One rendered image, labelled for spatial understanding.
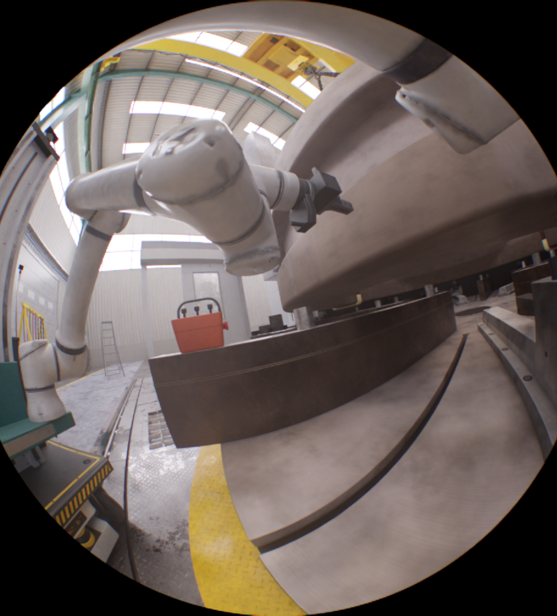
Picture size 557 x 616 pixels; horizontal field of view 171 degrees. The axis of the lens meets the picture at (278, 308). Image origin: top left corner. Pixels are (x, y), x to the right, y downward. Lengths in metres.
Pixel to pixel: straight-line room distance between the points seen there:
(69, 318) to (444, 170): 1.19
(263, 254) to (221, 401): 0.57
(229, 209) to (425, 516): 0.56
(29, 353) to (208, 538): 0.88
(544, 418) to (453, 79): 0.63
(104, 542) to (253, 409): 0.85
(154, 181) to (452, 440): 0.72
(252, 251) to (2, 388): 0.97
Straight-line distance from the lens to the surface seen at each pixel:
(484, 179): 0.58
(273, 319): 1.83
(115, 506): 1.00
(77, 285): 0.74
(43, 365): 0.86
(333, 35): 0.18
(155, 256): 3.73
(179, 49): 10.93
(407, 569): 0.43
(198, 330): 0.69
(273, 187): 0.35
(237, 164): 0.16
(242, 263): 0.24
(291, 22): 0.18
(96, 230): 0.70
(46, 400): 0.87
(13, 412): 0.97
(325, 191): 0.41
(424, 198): 0.56
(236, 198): 0.17
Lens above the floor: 0.72
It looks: 5 degrees up
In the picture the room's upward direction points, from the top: 11 degrees counter-clockwise
